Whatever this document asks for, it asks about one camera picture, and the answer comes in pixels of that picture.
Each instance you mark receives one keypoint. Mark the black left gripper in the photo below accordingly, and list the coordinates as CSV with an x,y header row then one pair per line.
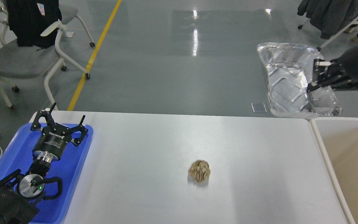
x,y
51,141

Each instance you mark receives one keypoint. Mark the aluminium foil tray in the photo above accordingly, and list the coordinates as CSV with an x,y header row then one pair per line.
x,y
289,70

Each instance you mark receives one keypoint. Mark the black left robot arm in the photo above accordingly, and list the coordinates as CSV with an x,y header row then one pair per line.
x,y
40,169

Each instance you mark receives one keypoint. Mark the left floor socket plate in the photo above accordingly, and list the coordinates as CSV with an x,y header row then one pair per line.
x,y
259,108

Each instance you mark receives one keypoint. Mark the chair with dark coat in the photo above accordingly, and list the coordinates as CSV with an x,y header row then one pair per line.
x,y
331,17

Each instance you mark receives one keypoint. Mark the crumpled brown paper ball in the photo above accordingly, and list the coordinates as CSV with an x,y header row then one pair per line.
x,y
199,171

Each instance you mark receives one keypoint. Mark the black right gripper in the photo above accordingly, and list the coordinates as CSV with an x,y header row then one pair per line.
x,y
340,73

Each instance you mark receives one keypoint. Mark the grey white office chair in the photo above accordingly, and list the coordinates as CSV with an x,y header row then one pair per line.
x,y
32,62

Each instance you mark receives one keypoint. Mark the beige plastic bin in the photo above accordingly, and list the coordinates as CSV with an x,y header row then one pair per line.
x,y
338,142

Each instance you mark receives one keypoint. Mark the black jacket on chair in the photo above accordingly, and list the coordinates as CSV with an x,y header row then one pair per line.
x,y
29,18

